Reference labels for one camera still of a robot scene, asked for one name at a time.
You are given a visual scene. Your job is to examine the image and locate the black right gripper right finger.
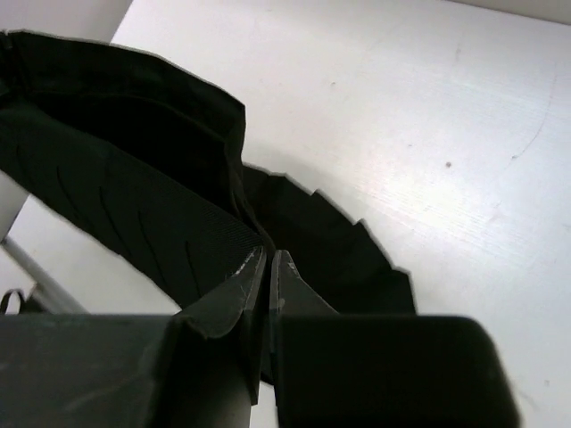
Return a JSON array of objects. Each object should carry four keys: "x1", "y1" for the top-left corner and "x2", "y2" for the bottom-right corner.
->
[{"x1": 269, "y1": 251, "x2": 521, "y2": 427}]

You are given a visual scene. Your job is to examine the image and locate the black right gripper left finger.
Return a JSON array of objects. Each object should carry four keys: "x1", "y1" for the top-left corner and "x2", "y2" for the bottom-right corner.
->
[{"x1": 1, "y1": 249, "x2": 266, "y2": 427}]

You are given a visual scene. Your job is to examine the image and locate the black pleated skirt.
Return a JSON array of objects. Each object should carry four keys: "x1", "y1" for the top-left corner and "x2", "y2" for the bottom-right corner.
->
[{"x1": 0, "y1": 29, "x2": 418, "y2": 384}]

